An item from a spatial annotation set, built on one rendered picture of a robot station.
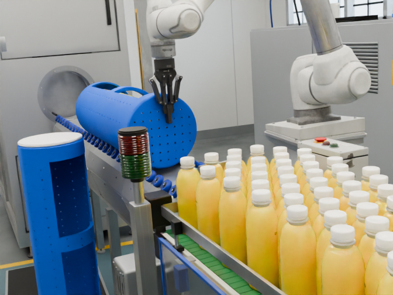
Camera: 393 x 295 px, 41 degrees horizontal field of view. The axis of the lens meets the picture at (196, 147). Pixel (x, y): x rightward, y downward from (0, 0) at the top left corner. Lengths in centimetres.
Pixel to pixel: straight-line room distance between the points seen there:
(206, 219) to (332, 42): 96
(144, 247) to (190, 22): 83
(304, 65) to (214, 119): 511
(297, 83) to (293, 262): 128
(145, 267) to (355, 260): 47
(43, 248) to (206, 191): 125
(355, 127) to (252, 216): 117
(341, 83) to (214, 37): 526
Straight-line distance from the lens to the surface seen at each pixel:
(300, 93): 219
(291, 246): 101
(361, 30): 348
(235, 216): 122
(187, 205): 145
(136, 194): 112
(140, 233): 114
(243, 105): 738
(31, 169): 234
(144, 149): 109
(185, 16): 172
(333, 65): 202
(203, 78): 714
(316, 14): 202
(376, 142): 344
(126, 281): 142
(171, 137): 200
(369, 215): 102
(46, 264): 246
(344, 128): 218
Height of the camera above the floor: 144
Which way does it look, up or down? 12 degrees down
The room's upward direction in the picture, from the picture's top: 4 degrees counter-clockwise
